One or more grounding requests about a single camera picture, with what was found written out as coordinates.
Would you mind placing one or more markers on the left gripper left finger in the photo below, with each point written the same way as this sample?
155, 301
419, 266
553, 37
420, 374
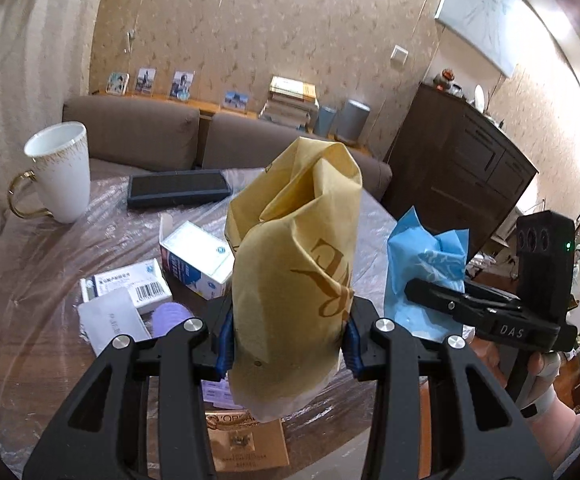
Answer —
100, 430

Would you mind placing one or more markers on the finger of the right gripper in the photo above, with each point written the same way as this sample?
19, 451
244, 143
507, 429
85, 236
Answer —
478, 305

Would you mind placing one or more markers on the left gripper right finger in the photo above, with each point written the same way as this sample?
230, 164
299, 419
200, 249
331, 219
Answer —
477, 431

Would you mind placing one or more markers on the white blue medicine box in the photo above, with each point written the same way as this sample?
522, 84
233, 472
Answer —
143, 280

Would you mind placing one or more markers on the blue paper bag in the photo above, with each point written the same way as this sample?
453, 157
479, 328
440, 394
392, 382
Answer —
413, 252

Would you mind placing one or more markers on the white blister pack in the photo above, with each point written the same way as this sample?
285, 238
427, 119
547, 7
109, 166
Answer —
106, 317

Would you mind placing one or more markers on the yellow paper bag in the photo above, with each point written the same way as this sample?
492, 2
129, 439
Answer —
293, 232

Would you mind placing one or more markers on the person's right hand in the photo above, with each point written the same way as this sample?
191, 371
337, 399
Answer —
554, 424

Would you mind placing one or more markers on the purple round object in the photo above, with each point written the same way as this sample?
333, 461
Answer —
167, 316

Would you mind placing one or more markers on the blue white open box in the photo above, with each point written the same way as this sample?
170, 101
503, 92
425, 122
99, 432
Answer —
199, 260

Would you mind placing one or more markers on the brown gold flat box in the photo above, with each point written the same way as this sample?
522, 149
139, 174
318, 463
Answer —
240, 443

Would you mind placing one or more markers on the dark wooden cabinet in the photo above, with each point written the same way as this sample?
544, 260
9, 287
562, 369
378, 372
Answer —
455, 168

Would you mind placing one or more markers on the clear plastic table cover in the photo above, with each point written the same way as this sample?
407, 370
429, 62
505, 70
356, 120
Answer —
47, 271

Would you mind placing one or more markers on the dark blue smartphone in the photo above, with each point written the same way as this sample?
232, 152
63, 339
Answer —
177, 188

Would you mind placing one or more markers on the large grey speaker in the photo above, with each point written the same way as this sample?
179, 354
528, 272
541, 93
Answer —
351, 120

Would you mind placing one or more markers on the brown sofa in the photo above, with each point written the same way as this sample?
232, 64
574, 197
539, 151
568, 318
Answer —
132, 136

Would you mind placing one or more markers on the small blue-grey speaker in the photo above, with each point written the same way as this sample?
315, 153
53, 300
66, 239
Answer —
324, 121

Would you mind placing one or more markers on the stack of books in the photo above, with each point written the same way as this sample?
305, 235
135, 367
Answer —
291, 103

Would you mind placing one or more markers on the beige curtain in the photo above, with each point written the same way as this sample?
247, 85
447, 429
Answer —
45, 48

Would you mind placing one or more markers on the white mug gold handle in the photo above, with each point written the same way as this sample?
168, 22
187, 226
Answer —
60, 173

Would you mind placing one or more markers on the white wall switch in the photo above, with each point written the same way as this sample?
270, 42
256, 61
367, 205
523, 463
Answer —
399, 56

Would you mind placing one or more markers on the white wall picture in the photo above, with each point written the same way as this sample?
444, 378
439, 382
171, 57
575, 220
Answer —
492, 27

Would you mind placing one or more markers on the landscape photo frame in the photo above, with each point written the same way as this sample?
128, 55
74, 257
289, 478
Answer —
236, 101

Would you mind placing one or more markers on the photo frame far left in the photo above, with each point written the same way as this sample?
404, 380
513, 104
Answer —
117, 83

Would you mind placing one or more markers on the silver wall hook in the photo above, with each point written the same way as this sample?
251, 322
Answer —
129, 41

